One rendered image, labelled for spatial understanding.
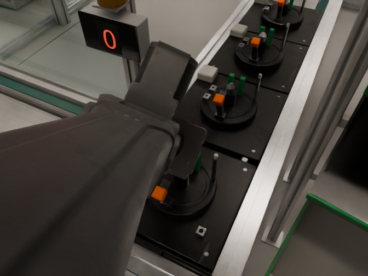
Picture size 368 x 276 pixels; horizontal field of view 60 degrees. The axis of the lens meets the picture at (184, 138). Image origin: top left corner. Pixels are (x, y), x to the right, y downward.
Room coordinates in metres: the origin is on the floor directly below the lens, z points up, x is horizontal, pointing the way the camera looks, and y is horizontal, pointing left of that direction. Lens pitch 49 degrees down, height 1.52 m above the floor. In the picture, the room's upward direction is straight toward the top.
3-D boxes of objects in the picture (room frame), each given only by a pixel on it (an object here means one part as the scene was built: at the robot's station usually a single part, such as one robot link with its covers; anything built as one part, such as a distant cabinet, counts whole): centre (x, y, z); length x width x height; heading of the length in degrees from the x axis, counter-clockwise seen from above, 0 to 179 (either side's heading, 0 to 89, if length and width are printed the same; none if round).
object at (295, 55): (0.79, -0.22, 1.01); 0.24 x 0.24 x 0.13; 63
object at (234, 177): (0.35, 0.01, 0.96); 0.24 x 0.24 x 0.02; 63
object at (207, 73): (0.57, -0.11, 1.01); 0.24 x 0.24 x 0.13; 63
